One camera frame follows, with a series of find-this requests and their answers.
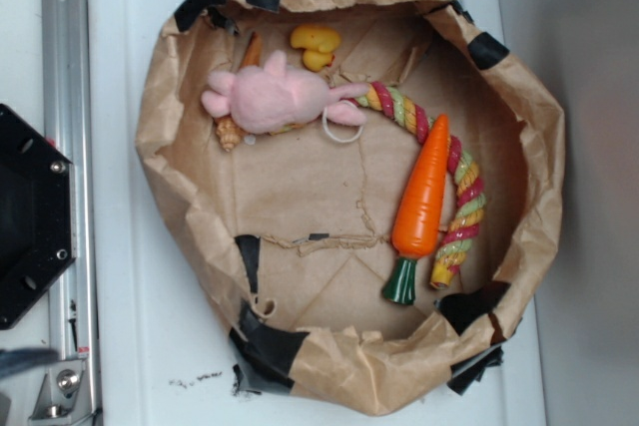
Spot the metal corner bracket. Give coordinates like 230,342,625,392
28,359,91,425

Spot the small orange cone toy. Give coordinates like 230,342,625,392
240,32,263,69

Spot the multicolour braided rope toy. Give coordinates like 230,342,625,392
269,80,487,290

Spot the brown paper bag bin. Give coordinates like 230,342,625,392
136,0,565,416

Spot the orange plastic toy carrot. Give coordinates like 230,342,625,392
382,115,449,305

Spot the yellow rubber duck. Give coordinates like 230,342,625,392
290,24,341,72

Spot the tan spiral seashell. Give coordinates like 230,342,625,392
215,116,247,152

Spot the white plastic tray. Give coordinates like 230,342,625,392
85,0,548,426

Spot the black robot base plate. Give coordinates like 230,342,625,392
1,105,75,330

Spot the aluminium extrusion rail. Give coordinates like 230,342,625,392
42,0,103,425

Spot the pink plush toy animal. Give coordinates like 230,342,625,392
201,50,368,135

